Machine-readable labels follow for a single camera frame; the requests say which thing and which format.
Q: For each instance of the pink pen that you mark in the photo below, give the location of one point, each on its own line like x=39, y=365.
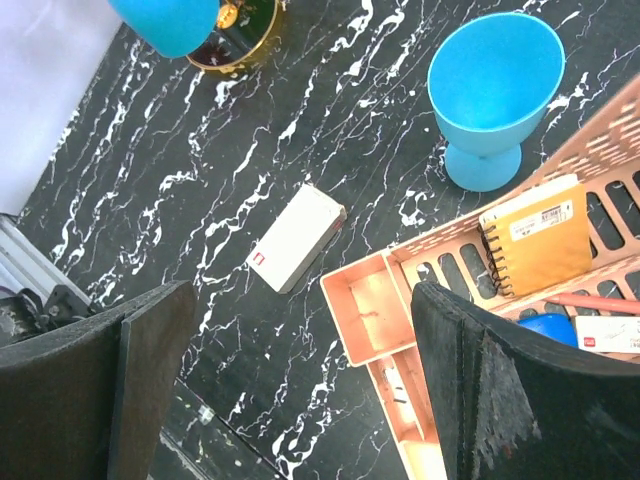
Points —
x=607, y=304

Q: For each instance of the blue small item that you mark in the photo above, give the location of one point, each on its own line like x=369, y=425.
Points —
x=555, y=326

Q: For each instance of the yellow spiral notebook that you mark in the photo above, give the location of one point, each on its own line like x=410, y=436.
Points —
x=539, y=238

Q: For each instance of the white card box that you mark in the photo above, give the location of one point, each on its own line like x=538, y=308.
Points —
x=608, y=334

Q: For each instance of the pink desk organizer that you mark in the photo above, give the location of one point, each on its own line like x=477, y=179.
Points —
x=370, y=299

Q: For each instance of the blue wine glass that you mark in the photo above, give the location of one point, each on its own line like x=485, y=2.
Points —
x=489, y=84
x=174, y=28

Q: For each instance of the white small box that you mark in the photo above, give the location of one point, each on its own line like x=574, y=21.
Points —
x=291, y=244

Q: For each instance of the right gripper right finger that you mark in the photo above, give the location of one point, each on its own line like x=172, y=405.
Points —
x=510, y=403

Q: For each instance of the gold wire glass rack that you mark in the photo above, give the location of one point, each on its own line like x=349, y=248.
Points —
x=239, y=37

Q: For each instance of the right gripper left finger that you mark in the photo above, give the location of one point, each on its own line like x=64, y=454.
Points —
x=88, y=400

